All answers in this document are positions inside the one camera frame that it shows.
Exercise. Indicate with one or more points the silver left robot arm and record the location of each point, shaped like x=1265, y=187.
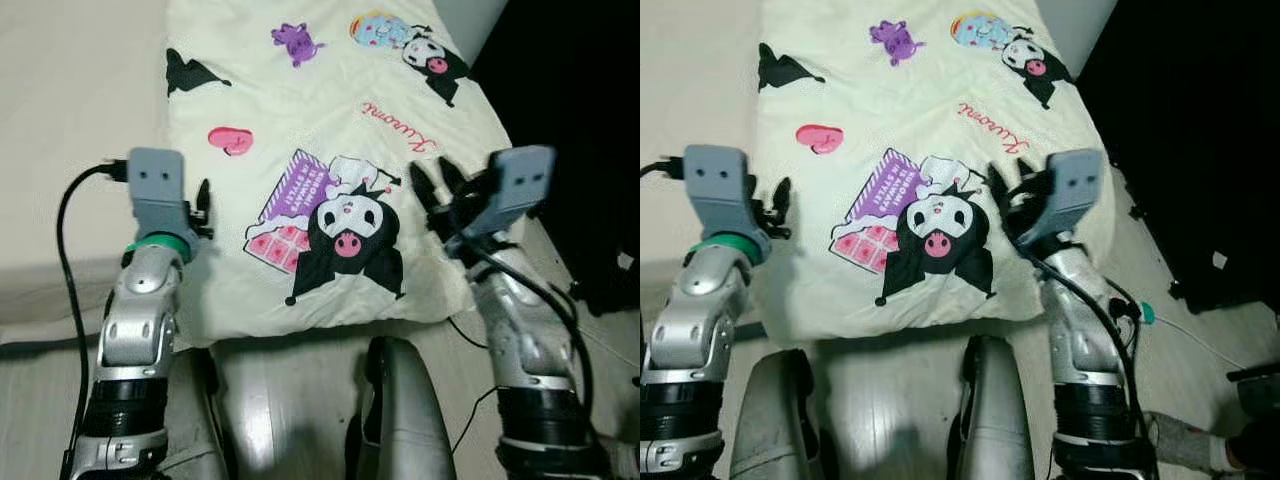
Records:
x=695, y=320
x=135, y=320

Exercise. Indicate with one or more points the black wardrobe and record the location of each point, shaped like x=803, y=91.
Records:
x=570, y=100
x=1190, y=120

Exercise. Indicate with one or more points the cream cartoon print quilt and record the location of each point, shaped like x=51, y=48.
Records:
x=890, y=100
x=300, y=100

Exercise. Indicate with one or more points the grey robot left leg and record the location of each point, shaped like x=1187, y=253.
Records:
x=775, y=420
x=200, y=420

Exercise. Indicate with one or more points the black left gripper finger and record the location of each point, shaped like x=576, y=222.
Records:
x=779, y=193
x=204, y=195

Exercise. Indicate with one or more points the cream sheeted mattress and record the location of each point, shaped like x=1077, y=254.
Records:
x=700, y=90
x=80, y=100

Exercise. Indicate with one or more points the person in orange shirt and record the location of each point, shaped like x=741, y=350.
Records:
x=1200, y=445

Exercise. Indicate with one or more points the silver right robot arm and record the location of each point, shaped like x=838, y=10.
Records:
x=1085, y=340
x=525, y=340

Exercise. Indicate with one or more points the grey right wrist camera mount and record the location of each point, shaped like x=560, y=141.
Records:
x=520, y=185
x=1075, y=190

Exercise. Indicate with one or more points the grey robot right leg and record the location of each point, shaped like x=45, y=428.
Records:
x=1000, y=410
x=405, y=410

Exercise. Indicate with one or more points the grey robot leg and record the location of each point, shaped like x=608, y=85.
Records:
x=775, y=420
x=1000, y=410
x=200, y=420
x=405, y=410

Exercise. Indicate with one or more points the dark teal bed frame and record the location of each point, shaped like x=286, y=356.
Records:
x=50, y=343

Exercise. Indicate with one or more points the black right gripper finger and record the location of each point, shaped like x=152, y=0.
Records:
x=1027, y=172
x=451, y=177
x=1000, y=182
x=424, y=190

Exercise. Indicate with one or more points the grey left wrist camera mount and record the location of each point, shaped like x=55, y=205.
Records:
x=158, y=190
x=720, y=195

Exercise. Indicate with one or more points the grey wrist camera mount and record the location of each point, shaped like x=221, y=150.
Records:
x=158, y=190
x=720, y=195
x=1075, y=190
x=520, y=185

